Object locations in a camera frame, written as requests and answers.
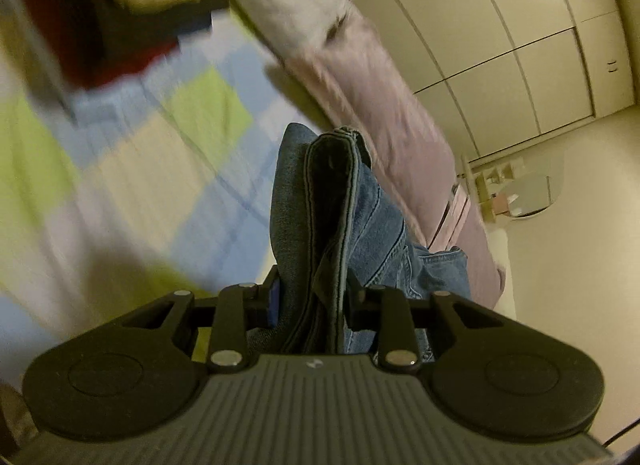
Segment blue denim jeans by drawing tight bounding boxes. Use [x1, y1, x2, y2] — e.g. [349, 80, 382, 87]
[250, 123, 471, 355]

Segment cream padded headboard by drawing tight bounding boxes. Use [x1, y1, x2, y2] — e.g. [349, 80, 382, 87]
[487, 229, 516, 320]

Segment checkered bed sheet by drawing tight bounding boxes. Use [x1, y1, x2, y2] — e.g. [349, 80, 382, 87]
[1, 0, 326, 386]

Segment mauve pillow far side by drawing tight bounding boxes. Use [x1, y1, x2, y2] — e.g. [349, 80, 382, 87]
[285, 11, 506, 308]

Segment white wardrobe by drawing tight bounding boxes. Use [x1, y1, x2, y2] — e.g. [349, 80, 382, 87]
[352, 0, 634, 160]

